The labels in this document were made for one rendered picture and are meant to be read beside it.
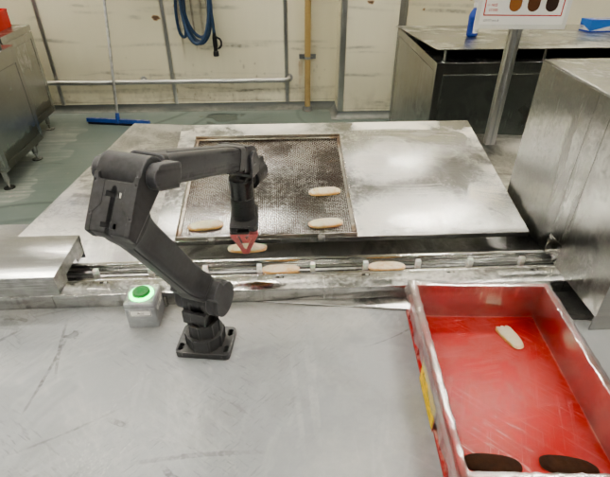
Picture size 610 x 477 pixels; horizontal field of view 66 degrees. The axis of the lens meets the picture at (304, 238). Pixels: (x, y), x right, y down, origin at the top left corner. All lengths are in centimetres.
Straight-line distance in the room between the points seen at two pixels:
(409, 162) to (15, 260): 117
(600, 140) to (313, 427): 87
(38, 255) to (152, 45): 375
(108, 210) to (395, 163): 108
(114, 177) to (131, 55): 429
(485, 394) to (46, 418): 87
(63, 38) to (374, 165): 400
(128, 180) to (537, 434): 84
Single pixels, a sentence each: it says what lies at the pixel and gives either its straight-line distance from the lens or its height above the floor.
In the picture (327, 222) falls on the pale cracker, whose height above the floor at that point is 90.
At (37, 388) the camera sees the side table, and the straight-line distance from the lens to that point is 115.
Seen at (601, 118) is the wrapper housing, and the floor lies 125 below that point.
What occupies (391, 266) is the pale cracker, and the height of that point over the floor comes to 86.
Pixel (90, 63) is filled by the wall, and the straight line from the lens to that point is 514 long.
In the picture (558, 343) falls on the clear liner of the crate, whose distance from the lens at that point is 116.
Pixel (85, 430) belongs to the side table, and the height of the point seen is 82.
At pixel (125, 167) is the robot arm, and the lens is 72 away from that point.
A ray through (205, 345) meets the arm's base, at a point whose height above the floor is 86.
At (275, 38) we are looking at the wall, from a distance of 477.
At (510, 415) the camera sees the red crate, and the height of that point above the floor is 82.
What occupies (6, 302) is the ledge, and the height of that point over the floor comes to 85.
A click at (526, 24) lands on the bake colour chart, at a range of 204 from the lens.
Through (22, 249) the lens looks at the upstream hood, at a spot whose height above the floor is 92.
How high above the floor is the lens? 162
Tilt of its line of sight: 35 degrees down
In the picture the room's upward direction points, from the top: straight up
